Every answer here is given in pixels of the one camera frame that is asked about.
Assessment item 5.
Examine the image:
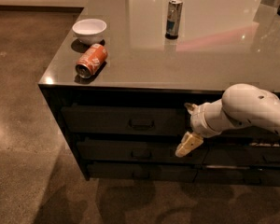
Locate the drawer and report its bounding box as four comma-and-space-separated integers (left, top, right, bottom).
194, 169, 280, 187
88, 162, 197, 182
77, 140, 207, 164
62, 105, 187, 136
203, 146, 280, 168
221, 127, 280, 140

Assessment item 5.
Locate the white bowl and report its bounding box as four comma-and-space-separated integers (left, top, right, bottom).
72, 19, 107, 46

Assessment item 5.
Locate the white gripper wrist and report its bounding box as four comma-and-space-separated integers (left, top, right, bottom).
175, 100, 231, 158

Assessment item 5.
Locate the orange soda can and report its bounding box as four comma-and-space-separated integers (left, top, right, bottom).
75, 44, 108, 78

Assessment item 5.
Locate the silver blue energy drink can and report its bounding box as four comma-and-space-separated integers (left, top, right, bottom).
165, 0, 183, 39

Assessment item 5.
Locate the dark grey drawer cabinet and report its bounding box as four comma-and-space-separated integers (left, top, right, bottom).
39, 0, 280, 178

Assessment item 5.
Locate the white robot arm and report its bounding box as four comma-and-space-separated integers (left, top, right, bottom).
175, 84, 280, 158

